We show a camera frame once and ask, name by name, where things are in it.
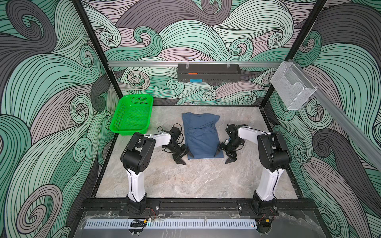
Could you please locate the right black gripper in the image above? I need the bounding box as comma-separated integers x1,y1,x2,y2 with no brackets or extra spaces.
216,139,245,163

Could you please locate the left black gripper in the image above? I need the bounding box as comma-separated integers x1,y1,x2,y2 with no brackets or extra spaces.
165,144,193,165

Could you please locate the blue t-shirt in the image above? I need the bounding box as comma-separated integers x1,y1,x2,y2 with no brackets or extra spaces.
182,112,224,160

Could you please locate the green plastic basket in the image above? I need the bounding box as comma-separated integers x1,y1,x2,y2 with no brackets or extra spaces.
110,94,154,136

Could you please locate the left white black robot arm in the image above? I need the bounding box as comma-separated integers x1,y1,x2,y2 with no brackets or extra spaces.
121,126,194,213

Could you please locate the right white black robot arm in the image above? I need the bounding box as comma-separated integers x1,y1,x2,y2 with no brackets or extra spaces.
215,124,292,215

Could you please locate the white slotted cable duct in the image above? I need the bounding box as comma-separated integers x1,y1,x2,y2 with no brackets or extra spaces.
84,218,257,230

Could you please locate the black wall tray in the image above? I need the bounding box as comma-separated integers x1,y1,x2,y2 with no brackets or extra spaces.
177,64,242,84

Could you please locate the aluminium back rail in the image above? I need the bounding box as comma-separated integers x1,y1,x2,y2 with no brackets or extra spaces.
107,60,281,67

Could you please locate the aluminium rail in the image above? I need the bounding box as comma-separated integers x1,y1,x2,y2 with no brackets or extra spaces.
107,60,281,67
289,59,381,170

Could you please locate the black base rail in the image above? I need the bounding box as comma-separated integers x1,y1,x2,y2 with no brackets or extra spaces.
79,198,317,218

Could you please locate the clear acrylic wall holder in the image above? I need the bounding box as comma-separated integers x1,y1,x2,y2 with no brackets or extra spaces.
270,61,317,110

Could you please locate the aluminium right rail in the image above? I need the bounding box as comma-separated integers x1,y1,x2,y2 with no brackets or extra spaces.
289,59,381,170

